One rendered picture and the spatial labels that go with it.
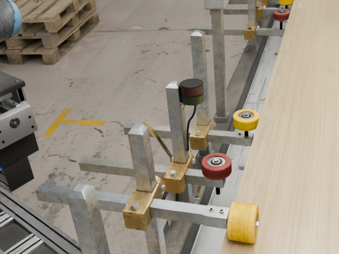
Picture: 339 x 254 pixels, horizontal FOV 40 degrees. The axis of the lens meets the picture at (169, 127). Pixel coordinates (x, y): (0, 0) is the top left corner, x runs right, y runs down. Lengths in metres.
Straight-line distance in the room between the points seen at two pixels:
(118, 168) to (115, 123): 1.97
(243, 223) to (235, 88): 1.15
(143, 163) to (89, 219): 0.26
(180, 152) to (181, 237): 0.24
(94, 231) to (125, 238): 1.56
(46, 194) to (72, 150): 1.96
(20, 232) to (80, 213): 1.46
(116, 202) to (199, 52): 0.56
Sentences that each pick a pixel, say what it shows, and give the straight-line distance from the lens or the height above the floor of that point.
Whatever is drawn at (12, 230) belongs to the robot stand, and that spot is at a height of 0.21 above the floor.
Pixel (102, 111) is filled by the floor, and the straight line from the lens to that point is 3.48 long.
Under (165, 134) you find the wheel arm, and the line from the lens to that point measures 1.52.
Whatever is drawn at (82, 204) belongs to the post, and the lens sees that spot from 0.77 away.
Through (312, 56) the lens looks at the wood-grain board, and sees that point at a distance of 1.84.
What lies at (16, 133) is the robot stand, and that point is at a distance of 1.48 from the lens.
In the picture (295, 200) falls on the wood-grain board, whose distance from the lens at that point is 1.12.
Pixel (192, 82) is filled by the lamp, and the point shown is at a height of 1.11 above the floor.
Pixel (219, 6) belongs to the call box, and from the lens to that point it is 1.59.
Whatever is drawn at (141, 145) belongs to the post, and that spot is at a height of 1.10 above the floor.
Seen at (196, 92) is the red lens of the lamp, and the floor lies 1.10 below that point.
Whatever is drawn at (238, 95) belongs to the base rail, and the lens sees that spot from 1.98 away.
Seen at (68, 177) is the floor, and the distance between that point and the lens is 2.85.
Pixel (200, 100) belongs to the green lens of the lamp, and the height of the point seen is 1.08.
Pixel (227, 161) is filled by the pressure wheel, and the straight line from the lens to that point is 1.22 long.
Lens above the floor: 1.62
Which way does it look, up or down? 31 degrees down
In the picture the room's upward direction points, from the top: 7 degrees counter-clockwise
